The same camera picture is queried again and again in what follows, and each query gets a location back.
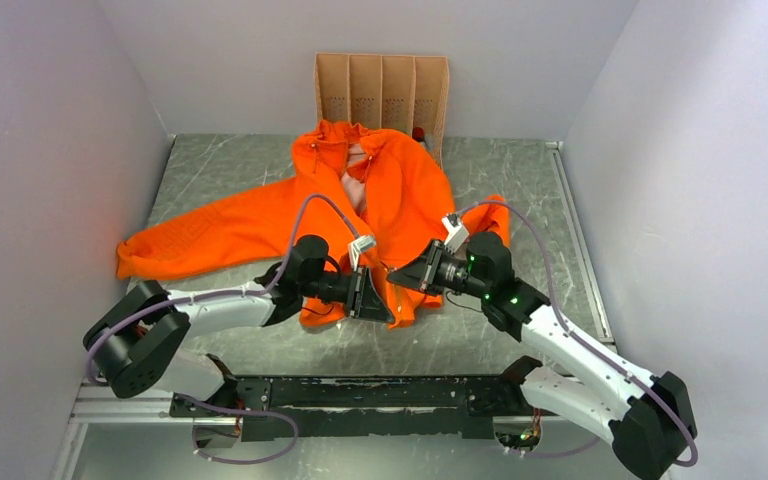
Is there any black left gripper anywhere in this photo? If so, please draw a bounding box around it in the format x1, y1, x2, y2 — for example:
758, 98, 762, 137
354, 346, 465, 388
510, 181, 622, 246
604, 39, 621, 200
302, 266, 395, 327

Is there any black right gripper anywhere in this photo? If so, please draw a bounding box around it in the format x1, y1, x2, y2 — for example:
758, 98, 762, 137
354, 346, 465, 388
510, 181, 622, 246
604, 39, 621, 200
387, 237, 490, 299

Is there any orange jacket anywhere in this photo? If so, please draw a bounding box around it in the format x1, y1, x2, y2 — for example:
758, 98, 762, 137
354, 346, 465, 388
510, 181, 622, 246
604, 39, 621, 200
116, 119, 511, 331

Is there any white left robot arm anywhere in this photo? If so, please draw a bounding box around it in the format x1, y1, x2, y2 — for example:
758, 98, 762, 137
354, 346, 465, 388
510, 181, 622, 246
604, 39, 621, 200
82, 235, 395, 416

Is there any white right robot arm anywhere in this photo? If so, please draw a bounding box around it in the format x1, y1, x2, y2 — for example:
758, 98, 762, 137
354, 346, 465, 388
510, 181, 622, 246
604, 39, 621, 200
387, 232, 698, 479

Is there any tan perforated organizer rack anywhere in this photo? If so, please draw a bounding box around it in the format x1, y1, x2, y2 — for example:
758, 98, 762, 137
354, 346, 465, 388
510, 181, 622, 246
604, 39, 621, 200
313, 53, 450, 163

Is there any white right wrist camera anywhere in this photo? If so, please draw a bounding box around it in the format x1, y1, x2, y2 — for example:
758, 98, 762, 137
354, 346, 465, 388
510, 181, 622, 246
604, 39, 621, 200
442, 213, 470, 254

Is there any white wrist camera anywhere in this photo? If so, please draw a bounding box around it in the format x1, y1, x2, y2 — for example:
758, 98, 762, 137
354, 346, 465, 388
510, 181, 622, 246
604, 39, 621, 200
348, 235, 376, 271
442, 213, 470, 254

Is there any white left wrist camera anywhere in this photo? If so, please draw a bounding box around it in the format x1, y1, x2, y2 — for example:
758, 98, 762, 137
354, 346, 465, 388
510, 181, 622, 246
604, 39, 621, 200
348, 235, 376, 271

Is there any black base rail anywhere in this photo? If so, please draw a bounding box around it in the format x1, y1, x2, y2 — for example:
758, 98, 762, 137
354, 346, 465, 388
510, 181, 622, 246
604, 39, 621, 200
170, 374, 564, 443

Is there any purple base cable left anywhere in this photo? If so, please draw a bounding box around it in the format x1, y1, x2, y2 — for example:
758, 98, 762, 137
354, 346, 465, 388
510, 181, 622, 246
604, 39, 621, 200
181, 394, 300, 466

